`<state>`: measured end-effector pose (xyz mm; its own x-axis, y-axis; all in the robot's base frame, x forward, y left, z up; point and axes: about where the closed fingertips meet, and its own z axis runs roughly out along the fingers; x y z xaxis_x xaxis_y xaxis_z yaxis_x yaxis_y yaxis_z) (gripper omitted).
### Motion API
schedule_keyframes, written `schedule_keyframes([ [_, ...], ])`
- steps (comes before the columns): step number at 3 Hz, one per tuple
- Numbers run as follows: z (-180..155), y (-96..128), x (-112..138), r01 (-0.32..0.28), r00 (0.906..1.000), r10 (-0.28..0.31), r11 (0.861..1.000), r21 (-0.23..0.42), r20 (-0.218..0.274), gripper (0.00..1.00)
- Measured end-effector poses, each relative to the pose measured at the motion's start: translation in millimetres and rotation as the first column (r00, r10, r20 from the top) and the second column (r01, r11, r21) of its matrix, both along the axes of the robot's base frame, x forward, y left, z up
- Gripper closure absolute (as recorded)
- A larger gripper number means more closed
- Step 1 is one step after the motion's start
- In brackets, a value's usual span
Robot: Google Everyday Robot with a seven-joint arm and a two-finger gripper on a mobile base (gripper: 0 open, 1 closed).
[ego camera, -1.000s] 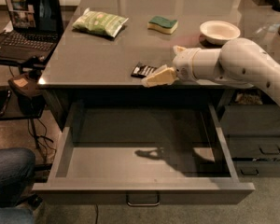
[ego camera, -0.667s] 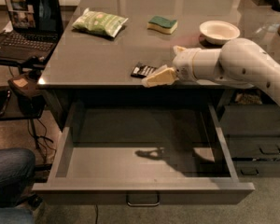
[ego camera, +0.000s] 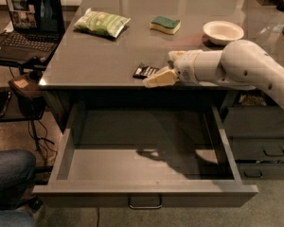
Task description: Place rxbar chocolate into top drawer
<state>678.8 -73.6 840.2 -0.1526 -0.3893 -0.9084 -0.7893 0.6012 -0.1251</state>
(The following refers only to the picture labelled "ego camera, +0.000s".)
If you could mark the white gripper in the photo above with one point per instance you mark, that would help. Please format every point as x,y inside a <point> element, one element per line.
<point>186,67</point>

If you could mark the black rxbar chocolate wrapper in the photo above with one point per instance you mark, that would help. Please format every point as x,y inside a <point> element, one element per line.
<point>144,71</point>

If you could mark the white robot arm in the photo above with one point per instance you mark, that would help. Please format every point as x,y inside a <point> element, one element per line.
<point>240,65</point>

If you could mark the open grey top drawer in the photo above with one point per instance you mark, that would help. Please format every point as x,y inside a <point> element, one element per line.
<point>183,156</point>

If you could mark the green yellow sponge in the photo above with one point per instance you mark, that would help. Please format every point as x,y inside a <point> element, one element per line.
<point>165,25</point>

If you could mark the white bowl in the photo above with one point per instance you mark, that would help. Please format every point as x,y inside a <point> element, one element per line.
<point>222,32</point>

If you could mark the green chip bag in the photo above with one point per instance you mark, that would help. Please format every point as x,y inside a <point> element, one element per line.
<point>101,23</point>

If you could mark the black device with label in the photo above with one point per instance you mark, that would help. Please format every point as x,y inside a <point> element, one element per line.
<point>30,99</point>

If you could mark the black laptop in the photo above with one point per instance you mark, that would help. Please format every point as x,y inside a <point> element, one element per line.
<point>37,29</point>

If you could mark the person leg blue jeans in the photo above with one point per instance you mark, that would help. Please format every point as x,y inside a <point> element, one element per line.
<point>17,168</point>

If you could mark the metal drawer handle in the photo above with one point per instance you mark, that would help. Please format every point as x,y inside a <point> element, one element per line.
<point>145,203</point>

